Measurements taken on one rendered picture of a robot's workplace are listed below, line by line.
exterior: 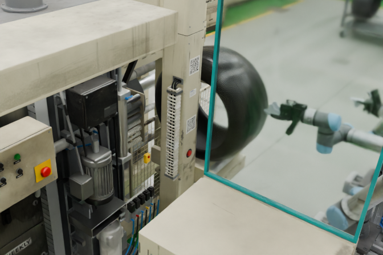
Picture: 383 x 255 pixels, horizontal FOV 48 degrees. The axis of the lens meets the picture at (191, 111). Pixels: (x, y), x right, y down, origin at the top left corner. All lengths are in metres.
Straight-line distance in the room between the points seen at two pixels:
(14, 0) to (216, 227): 0.97
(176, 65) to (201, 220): 0.71
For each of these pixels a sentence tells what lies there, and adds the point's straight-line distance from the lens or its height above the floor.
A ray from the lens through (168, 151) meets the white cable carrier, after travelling 1.98.
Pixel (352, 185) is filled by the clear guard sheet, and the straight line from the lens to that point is 1.33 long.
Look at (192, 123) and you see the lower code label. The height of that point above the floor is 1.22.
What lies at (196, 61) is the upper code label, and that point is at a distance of 1.85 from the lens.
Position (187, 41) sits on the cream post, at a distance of 1.75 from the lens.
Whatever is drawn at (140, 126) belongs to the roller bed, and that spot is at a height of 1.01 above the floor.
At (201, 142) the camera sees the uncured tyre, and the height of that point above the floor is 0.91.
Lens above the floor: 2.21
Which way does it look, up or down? 28 degrees down
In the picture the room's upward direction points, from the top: 3 degrees clockwise
